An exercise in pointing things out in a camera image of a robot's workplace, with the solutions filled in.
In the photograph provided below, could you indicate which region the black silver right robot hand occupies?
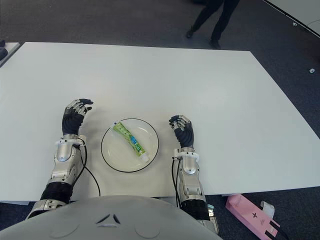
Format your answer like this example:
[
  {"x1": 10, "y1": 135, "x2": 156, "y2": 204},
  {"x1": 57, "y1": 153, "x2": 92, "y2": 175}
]
[{"x1": 168, "y1": 114, "x2": 195, "y2": 149}]

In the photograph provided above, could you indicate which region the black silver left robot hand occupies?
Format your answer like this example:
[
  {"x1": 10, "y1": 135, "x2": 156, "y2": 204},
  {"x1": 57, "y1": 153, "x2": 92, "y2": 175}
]
[{"x1": 61, "y1": 98, "x2": 95, "y2": 137}]

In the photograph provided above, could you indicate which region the green white toothpaste tube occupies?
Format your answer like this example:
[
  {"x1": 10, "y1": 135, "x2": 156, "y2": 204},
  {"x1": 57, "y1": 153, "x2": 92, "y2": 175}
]
[{"x1": 111, "y1": 121, "x2": 150, "y2": 163}]

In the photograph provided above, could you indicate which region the white plate with black rim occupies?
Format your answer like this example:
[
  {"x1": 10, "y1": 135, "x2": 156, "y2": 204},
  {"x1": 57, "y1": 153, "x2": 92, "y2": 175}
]
[{"x1": 100, "y1": 118, "x2": 160, "y2": 173}]

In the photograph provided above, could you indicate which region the white side table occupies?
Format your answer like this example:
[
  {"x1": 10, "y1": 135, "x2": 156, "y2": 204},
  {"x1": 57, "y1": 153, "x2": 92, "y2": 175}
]
[{"x1": 0, "y1": 41, "x2": 21, "y2": 68}]

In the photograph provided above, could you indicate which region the pink cardboard box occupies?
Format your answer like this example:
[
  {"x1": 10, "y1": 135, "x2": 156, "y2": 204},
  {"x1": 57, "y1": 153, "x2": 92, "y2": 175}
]
[{"x1": 225, "y1": 193, "x2": 281, "y2": 238}]

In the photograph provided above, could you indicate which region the grey robot torso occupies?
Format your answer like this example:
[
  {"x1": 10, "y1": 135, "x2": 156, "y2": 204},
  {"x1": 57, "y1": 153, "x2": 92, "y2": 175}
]
[{"x1": 0, "y1": 195, "x2": 223, "y2": 240}]

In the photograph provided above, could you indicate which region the white tape roll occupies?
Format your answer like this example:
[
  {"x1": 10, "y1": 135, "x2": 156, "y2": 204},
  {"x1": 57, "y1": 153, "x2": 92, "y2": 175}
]
[{"x1": 259, "y1": 199, "x2": 275, "y2": 217}]

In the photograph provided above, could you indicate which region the person in dark trousers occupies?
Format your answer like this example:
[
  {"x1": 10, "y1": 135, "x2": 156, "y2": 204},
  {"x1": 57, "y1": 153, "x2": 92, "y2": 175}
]
[{"x1": 186, "y1": 0, "x2": 241, "y2": 50}]

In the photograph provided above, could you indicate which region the white background table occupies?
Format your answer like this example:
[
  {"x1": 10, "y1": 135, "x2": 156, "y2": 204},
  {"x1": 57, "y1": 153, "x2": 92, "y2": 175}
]
[{"x1": 263, "y1": 0, "x2": 320, "y2": 38}]

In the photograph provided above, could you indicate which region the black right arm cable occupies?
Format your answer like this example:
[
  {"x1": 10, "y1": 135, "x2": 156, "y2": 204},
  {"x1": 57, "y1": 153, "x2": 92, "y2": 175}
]
[{"x1": 171, "y1": 157, "x2": 183, "y2": 208}]

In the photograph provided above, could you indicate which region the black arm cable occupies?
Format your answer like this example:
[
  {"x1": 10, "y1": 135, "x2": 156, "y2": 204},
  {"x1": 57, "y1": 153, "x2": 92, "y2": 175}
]
[
  {"x1": 171, "y1": 157, "x2": 183, "y2": 208},
  {"x1": 74, "y1": 136, "x2": 101, "y2": 197}
]

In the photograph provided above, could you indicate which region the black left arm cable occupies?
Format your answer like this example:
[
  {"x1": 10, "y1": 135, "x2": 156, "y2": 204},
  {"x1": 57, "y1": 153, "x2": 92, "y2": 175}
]
[{"x1": 74, "y1": 136, "x2": 101, "y2": 197}]

